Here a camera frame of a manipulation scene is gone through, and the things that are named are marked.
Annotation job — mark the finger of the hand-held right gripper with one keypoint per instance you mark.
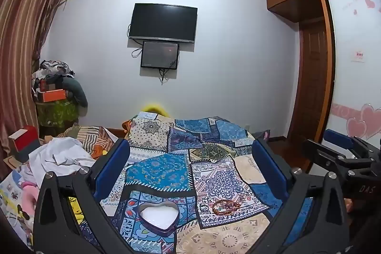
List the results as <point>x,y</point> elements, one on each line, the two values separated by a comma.
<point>320,152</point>
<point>337,138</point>

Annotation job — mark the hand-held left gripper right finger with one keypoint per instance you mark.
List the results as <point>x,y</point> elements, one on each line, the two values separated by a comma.
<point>268,170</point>

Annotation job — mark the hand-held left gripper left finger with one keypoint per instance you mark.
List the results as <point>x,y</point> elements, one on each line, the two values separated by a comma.
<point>116,163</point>

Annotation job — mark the purple heart-shaped tin box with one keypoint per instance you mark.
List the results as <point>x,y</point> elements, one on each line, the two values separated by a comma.
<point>159,218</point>

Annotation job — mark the striped orange pillow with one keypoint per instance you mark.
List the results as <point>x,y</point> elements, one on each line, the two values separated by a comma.
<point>89,135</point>

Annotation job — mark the patchwork printed blanket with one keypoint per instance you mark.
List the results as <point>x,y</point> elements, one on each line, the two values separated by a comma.
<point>166,170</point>

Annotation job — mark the white crumpled cloth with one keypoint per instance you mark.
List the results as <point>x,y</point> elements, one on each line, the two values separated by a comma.
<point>59,154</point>

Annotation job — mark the yellow printed cloth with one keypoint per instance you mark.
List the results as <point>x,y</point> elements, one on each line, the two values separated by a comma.
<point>76,209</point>

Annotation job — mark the brown wooden door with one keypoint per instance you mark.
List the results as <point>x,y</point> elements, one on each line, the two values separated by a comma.
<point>312,78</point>

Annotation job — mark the yellow plush toy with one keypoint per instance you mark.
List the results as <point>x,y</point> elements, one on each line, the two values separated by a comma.
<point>154,109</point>

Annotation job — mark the white heart-print sliding door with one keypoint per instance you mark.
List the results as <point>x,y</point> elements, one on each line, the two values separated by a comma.
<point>354,63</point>

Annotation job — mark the grey-green cushion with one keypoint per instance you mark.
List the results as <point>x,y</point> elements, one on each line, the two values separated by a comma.
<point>76,91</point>

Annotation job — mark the orange box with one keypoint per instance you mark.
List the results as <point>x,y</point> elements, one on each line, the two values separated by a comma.
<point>53,95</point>

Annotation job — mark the red and white box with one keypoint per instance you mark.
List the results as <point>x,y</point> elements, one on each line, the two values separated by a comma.
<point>25,144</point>

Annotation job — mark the pink soft toy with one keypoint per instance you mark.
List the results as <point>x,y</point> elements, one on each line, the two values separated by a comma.
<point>28,197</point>

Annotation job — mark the colourful printed sheet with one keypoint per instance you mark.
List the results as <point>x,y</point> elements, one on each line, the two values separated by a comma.
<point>13,191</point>

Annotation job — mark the pile of clothes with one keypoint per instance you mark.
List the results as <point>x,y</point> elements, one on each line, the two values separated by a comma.
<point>53,69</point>

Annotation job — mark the striped brown curtain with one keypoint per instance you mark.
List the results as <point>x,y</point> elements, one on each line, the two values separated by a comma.
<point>20,33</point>

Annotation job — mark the small black wall monitor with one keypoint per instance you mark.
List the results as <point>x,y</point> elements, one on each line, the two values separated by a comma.
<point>159,54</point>

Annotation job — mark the black wall television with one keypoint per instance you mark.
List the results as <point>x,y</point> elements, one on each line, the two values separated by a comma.
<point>163,22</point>

